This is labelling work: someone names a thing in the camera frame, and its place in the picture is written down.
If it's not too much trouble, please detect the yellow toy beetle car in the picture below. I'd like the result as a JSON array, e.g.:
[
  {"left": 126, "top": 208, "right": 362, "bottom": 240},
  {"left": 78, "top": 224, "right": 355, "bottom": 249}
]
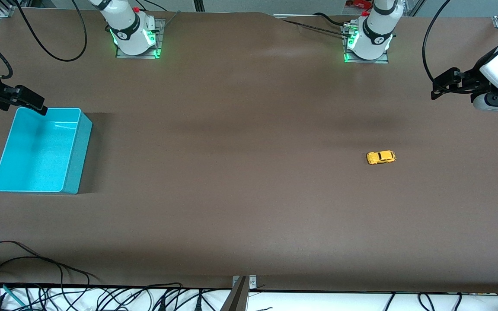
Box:
[{"left": 366, "top": 150, "right": 397, "bottom": 165}]

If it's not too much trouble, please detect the teal plastic bin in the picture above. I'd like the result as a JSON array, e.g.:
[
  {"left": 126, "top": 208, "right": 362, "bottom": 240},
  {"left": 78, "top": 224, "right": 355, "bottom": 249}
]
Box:
[{"left": 0, "top": 107, "right": 93, "bottom": 195}]

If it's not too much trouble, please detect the white lower shelf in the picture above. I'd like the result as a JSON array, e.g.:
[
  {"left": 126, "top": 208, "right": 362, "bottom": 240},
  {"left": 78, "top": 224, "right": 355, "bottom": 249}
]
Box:
[{"left": 0, "top": 283, "right": 498, "bottom": 311}]

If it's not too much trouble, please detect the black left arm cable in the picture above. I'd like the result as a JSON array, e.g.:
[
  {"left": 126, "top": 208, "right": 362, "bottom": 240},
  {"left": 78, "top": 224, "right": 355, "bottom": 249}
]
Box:
[{"left": 422, "top": 0, "right": 453, "bottom": 83}]

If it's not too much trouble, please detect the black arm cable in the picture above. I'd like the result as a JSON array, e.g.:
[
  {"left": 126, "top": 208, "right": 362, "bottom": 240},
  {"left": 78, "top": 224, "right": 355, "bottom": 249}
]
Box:
[
  {"left": 14, "top": 0, "right": 87, "bottom": 62},
  {"left": 422, "top": 0, "right": 453, "bottom": 83}
]

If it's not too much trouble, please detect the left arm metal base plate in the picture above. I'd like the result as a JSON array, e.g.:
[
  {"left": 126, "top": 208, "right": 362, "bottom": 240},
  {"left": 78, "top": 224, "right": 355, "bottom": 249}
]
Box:
[{"left": 342, "top": 24, "right": 390, "bottom": 64}]

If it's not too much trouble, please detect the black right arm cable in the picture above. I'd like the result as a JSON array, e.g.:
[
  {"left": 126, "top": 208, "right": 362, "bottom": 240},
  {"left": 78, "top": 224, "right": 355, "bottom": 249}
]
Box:
[{"left": 14, "top": 0, "right": 87, "bottom": 62}]

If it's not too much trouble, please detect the thick black base cable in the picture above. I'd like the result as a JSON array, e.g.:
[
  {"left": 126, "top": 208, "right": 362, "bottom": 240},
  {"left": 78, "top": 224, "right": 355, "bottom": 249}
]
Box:
[{"left": 313, "top": 13, "right": 352, "bottom": 27}]

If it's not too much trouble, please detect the thin grey table cable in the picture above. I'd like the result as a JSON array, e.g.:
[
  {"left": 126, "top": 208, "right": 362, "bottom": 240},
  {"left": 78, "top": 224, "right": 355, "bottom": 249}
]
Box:
[{"left": 281, "top": 19, "right": 348, "bottom": 36}]

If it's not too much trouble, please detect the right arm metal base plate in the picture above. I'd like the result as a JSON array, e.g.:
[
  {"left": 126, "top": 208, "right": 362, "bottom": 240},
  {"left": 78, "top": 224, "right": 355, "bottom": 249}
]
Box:
[{"left": 115, "top": 18, "right": 165, "bottom": 60}]

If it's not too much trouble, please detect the thin black floor cable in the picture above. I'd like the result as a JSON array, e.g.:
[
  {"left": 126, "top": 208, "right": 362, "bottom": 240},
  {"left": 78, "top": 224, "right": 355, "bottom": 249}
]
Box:
[
  {"left": 0, "top": 241, "right": 100, "bottom": 283},
  {"left": 0, "top": 257, "right": 90, "bottom": 301}
]

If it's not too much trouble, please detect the thin grey base cable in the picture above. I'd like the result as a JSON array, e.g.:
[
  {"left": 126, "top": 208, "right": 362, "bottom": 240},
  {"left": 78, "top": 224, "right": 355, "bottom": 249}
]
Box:
[{"left": 157, "top": 11, "right": 181, "bottom": 33}]

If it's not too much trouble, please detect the teal cable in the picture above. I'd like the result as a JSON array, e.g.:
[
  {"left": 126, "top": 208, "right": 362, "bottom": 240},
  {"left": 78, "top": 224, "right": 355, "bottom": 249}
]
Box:
[{"left": 2, "top": 284, "right": 19, "bottom": 304}]

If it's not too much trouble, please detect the looped black hanging cable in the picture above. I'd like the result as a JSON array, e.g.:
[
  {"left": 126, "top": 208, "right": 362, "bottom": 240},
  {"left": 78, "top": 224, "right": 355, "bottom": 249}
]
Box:
[{"left": 418, "top": 293, "right": 436, "bottom": 311}]

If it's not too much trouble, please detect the grey metal table bracket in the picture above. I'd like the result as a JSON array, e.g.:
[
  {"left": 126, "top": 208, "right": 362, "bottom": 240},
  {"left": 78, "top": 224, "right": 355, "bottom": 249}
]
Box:
[{"left": 221, "top": 275, "right": 257, "bottom": 311}]

